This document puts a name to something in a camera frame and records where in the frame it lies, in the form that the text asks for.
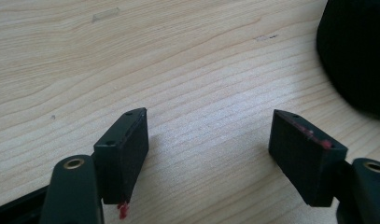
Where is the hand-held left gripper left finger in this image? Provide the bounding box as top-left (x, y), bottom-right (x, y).
top-left (92, 106), bottom-right (150, 220)

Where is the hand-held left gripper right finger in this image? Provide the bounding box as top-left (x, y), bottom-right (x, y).
top-left (268, 108), bottom-right (349, 208)

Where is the black round object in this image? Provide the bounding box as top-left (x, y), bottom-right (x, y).
top-left (316, 0), bottom-right (380, 119)

